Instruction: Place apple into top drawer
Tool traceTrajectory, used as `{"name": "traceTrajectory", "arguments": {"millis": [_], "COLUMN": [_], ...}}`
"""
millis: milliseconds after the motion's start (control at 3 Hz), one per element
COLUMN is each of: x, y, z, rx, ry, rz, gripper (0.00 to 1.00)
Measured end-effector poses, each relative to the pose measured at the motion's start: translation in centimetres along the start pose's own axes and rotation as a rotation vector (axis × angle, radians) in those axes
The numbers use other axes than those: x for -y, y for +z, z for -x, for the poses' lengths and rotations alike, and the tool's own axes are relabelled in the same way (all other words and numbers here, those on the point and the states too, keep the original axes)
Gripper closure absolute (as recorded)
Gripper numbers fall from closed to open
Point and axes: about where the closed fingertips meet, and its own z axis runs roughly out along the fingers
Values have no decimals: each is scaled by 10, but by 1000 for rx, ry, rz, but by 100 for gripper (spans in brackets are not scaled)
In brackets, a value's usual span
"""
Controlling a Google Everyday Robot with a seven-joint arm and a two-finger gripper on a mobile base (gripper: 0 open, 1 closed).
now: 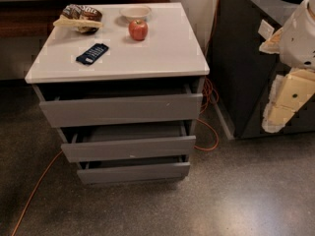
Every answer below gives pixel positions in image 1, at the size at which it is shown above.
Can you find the grey drawer cabinet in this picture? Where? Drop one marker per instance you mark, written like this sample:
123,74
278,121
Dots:
168,60

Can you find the black waste bin cabinet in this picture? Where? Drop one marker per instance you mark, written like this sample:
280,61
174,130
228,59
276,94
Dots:
241,73

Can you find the red apple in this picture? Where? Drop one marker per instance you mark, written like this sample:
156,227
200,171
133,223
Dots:
138,30

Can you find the white bowl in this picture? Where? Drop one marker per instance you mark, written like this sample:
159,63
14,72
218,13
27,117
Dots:
135,12

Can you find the grey middle drawer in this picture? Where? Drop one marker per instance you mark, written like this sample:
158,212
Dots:
129,141

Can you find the grey top drawer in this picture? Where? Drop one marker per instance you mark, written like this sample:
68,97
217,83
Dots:
122,110

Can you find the dark blue snack bar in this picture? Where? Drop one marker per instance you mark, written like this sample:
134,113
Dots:
92,54

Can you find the grey bottom drawer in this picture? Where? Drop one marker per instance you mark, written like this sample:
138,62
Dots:
134,170

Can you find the grey drawer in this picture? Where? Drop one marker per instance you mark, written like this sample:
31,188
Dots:
122,110
134,170
129,141

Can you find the brown chip bag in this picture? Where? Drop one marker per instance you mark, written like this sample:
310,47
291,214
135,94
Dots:
82,17

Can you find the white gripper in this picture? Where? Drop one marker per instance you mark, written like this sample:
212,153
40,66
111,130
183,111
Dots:
299,43

